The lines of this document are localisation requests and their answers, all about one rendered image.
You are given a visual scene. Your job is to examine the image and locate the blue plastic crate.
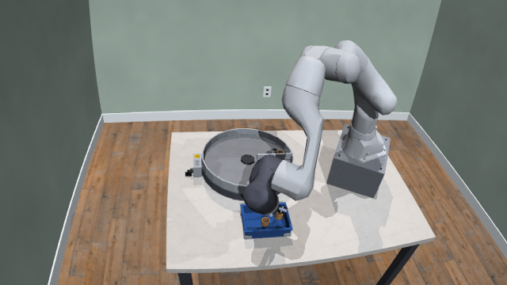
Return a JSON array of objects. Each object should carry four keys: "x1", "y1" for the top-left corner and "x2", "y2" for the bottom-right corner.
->
[{"x1": 240, "y1": 204, "x2": 292, "y2": 239}]

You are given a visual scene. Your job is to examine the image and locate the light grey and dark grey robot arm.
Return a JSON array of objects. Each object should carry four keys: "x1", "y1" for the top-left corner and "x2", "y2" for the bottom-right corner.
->
[{"x1": 243, "y1": 40, "x2": 397, "y2": 217}]

